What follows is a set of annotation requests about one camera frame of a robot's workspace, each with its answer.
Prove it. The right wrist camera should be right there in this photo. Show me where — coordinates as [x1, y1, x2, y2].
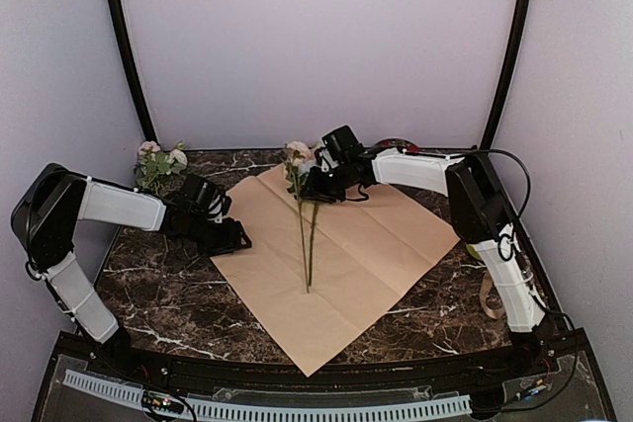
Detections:
[315, 125, 365, 172]

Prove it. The black frame post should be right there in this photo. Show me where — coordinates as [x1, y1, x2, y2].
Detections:
[107, 0, 158, 141]
[479, 0, 530, 149]

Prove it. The green and pink wrapping paper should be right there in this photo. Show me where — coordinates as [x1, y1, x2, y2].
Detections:
[214, 167, 459, 377]

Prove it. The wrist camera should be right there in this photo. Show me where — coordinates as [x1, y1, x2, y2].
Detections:
[177, 175, 232, 223]
[315, 125, 365, 172]

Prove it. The tan ribbon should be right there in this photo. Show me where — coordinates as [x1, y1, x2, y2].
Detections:
[478, 273, 505, 320]

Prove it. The red floral plate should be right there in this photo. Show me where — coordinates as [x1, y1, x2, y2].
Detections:
[373, 138, 420, 153]

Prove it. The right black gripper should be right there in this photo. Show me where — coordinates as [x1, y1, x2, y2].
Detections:
[301, 162, 354, 204]

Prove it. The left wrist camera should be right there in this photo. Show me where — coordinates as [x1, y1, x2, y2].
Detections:
[177, 175, 232, 223]

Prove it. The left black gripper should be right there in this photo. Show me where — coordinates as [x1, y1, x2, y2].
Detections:
[186, 211, 252, 257]

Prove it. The right black frame post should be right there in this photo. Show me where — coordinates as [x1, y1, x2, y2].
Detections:
[479, 0, 530, 149]

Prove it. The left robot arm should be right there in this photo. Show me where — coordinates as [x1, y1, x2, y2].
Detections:
[10, 163, 252, 379]

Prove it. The white slotted cable duct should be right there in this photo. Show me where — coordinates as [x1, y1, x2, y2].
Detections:
[62, 370, 472, 421]

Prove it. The pale pink fake flower stem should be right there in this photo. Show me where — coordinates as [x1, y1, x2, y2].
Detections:
[284, 141, 311, 293]

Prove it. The black front table rail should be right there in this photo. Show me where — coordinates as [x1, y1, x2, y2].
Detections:
[121, 348, 517, 392]

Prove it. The left black frame post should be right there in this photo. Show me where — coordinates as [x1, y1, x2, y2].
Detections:
[107, 0, 158, 141]

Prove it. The blue fake flower stem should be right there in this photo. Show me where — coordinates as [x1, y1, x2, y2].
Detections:
[302, 159, 319, 294]

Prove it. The pink rose fake flower stem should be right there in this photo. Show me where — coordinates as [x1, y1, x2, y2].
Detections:
[135, 141, 161, 195]

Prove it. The lime green plastic bowl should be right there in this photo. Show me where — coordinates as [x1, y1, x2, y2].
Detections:
[466, 244, 483, 262]

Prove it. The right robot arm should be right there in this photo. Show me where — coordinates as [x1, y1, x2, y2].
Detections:
[301, 145, 554, 377]

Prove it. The white fake flower stem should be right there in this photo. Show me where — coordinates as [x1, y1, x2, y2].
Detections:
[156, 141, 188, 193]

